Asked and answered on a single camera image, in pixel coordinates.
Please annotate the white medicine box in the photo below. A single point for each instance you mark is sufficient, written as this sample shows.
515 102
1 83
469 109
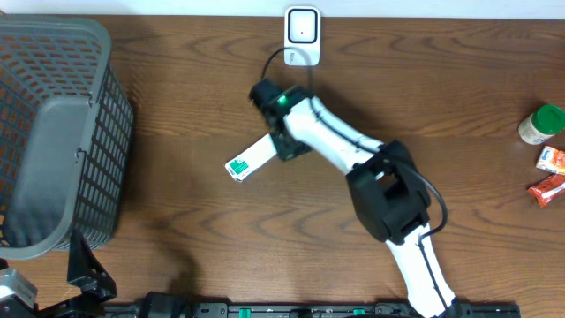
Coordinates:
253 158

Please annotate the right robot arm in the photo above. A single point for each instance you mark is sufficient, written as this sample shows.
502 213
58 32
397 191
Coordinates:
390 197

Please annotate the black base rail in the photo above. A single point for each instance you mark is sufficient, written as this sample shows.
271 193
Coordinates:
309 310

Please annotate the grey plastic mesh basket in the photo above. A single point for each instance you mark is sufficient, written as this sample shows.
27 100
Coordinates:
66 131

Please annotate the white barcode scanner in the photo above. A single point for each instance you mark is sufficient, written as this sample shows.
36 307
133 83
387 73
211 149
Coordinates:
302 36

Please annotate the orange tissue packet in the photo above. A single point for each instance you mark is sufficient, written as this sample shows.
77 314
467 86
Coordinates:
551 160

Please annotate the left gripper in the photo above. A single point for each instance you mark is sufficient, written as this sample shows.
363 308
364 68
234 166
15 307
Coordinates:
97 290

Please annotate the red chocolate bar wrapper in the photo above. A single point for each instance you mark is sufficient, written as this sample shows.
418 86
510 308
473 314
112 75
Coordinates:
547 189

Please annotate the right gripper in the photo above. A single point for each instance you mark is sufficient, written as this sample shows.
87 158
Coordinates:
288 155

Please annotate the green lid jar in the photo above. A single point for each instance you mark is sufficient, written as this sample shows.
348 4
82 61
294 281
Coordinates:
542 124

